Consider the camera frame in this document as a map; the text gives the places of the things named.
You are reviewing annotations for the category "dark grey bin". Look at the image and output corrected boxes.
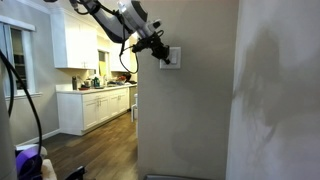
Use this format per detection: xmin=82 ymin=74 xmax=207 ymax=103
xmin=142 ymin=173 xmax=208 ymax=180

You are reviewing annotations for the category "white kitchen cabinet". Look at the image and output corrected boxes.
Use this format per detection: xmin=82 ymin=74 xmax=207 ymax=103
xmin=49 ymin=7 xmax=100 ymax=71
xmin=55 ymin=83 xmax=132 ymax=137

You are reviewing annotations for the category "thick black cable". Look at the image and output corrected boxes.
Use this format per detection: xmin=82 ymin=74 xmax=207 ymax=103
xmin=0 ymin=49 xmax=44 ymax=158

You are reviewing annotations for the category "white stool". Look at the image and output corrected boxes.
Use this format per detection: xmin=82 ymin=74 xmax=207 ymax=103
xmin=130 ymin=93 xmax=139 ymax=123

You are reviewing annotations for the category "small white upper cabinet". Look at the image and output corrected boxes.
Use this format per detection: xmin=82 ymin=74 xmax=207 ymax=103
xmin=109 ymin=40 xmax=133 ymax=73

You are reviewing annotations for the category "purple round device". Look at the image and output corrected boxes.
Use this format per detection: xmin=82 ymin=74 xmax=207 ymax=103
xmin=15 ymin=145 xmax=44 ymax=180

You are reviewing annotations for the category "white framed window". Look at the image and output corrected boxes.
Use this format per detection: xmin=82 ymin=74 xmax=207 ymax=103
xmin=0 ymin=14 xmax=43 ymax=101

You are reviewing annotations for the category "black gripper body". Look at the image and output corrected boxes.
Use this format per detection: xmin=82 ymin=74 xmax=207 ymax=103
xmin=145 ymin=32 xmax=170 ymax=61

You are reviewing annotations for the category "green bottle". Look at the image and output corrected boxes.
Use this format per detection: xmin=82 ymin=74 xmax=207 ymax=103
xmin=92 ymin=76 xmax=101 ymax=89

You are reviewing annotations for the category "kitchen window with yellow curtain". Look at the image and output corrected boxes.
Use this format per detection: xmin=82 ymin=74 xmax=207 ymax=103
xmin=97 ymin=49 xmax=110 ymax=78

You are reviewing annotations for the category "white upper kitchen cabinet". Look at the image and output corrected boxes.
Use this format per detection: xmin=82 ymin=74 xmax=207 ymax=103
xmin=49 ymin=7 xmax=100 ymax=71

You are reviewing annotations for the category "white lower kitchen cabinet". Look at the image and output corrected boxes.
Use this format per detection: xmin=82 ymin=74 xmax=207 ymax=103
xmin=55 ymin=83 xmax=132 ymax=137

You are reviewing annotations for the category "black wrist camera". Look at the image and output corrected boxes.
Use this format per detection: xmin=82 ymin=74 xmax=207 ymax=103
xmin=131 ymin=37 xmax=152 ymax=54

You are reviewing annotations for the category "black looped cable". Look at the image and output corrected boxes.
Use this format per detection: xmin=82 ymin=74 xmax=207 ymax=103
xmin=117 ymin=5 xmax=140 ymax=75

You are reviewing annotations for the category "white wall switch plate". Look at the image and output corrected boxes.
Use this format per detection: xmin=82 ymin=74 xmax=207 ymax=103
xmin=158 ymin=46 xmax=182 ymax=71

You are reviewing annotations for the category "white rocker switch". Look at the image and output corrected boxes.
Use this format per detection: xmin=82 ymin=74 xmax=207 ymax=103
xmin=170 ymin=49 xmax=179 ymax=66

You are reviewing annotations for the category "dark metal bottle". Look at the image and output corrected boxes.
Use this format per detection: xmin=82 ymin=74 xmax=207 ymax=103
xmin=71 ymin=75 xmax=79 ymax=91

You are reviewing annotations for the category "grey stand column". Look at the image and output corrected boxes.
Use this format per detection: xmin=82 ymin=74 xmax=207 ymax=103
xmin=0 ymin=64 xmax=18 ymax=180

